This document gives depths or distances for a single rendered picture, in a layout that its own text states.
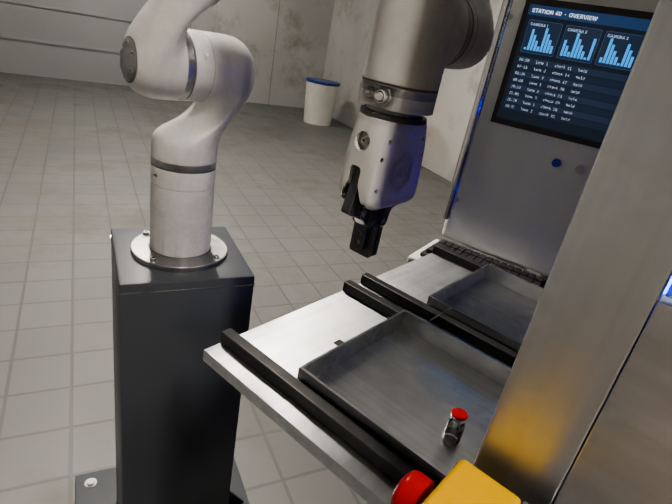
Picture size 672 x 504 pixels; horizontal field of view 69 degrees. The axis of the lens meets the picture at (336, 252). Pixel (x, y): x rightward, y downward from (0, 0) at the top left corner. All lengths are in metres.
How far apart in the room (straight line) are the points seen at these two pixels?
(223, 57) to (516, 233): 0.94
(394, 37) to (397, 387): 0.46
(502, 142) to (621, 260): 1.11
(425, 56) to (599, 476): 0.39
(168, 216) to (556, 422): 0.76
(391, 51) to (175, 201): 0.56
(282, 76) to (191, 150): 7.63
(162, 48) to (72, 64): 7.53
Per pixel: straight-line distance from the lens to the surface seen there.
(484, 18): 0.60
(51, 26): 8.34
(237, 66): 0.94
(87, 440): 1.86
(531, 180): 1.44
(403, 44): 0.52
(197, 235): 0.99
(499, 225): 1.48
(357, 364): 0.75
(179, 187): 0.94
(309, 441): 0.63
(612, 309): 0.37
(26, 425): 1.96
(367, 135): 0.54
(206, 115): 0.95
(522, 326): 1.00
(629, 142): 0.35
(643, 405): 0.39
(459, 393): 0.76
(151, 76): 0.88
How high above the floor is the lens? 1.33
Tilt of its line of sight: 24 degrees down
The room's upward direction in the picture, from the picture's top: 11 degrees clockwise
